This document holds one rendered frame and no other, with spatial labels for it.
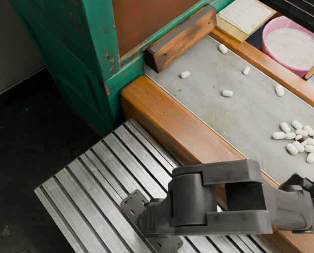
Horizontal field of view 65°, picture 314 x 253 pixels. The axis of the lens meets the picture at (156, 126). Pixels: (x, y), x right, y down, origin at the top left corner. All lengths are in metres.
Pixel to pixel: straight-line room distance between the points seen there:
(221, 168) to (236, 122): 0.47
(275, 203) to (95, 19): 0.48
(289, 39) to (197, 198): 0.88
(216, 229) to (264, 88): 0.65
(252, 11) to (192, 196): 0.87
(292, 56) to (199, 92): 0.39
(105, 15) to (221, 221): 0.46
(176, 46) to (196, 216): 0.58
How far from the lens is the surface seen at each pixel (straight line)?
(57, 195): 0.80
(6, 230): 1.60
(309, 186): 0.67
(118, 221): 0.75
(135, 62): 0.77
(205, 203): 0.34
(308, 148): 0.84
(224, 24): 1.00
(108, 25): 0.61
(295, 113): 0.90
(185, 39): 0.84
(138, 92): 0.78
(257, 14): 1.09
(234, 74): 0.91
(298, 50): 1.09
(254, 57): 0.95
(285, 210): 0.42
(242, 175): 0.34
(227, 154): 0.72
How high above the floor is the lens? 1.41
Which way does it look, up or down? 64 degrees down
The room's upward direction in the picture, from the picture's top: 4 degrees clockwise
